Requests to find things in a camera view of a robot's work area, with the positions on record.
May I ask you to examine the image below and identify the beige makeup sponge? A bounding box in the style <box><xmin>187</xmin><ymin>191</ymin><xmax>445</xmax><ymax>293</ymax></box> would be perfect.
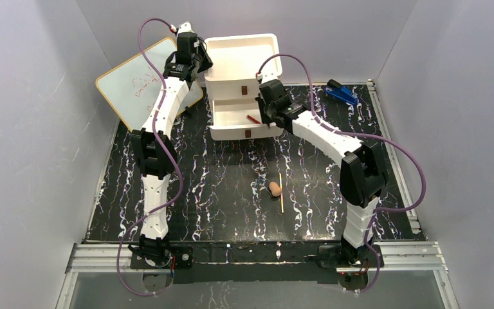
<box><xmin>268</xmin><ymin>182</ymin><xmax>280</xmax><ymax>197</ymax></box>

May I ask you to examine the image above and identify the white organizer drawer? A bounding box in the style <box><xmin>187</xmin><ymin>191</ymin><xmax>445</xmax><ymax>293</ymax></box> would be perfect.
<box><xmin>209</xmin><ymin>98</ymin><xmax>284</xmax><ymax>141</ymax></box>

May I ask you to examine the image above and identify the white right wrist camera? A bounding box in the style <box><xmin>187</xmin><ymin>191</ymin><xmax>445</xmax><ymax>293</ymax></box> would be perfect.
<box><xmin>255</xmin><ymin>72</ymin><xmax>279</xmax><ymax>85</ymax></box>

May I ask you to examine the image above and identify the aluminium frame rail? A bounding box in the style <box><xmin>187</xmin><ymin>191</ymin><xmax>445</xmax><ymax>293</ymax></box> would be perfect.
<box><xmin>66</xmin><ymin>241</ymin><xmax>448</xmax><ymax>273</ymax></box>

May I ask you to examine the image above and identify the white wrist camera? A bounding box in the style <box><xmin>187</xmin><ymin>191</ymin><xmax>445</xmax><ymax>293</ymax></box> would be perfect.
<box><xmin>255</xmin><ymin>72</ymin><xmax>279</xmax><ymax>85</ymax></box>
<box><xmin>176</xmin><ymin>21</ymin><xmax>194</xmax><ymax>37</ymax></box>

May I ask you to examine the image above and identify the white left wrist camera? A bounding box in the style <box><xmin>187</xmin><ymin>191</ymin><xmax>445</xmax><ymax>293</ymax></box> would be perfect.
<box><xmin>176</xmin><ymin>21</ymin><xmax>194</xmax><ymax>37</ymax></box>

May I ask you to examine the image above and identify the yellow framed whiteboard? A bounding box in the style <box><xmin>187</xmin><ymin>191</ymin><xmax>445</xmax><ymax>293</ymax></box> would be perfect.
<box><xmin>95</xmin><ymin>37</ymin><xmax>204</xmax><ymax>131</ymax></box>

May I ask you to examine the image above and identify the thin wooden stick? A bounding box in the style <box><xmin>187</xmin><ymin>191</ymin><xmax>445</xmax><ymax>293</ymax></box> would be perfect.
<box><xmin>279</xmin><ymin>173</ymin><xmax>284</xmax><ymax>214</ymax></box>

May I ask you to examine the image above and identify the white plastic drawer organizer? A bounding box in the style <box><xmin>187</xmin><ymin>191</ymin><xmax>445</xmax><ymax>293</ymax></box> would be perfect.
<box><xmin>205</xmin><ymin>33</ymin><xmax>282</xmax><ymax>100</ymax></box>

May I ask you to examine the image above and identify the blue black stapler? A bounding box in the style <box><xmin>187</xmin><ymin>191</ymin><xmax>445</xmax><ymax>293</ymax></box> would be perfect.
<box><xmin>323</xmin><ymin>79</ymin><xmax>358</xmax><ymax>106</ymax></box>

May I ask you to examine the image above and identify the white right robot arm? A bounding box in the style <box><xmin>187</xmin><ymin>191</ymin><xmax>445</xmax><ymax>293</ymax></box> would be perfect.
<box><xmin>256</xmin><ymin>77</ymin><xmax>389</xmax><ymax>261</ymax></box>

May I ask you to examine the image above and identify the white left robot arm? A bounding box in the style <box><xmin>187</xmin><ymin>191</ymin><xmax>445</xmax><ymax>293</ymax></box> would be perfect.
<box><xmin>130</xmin><ymin>31</ymin><xmax>212</xmax><ymax>264</ymax></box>

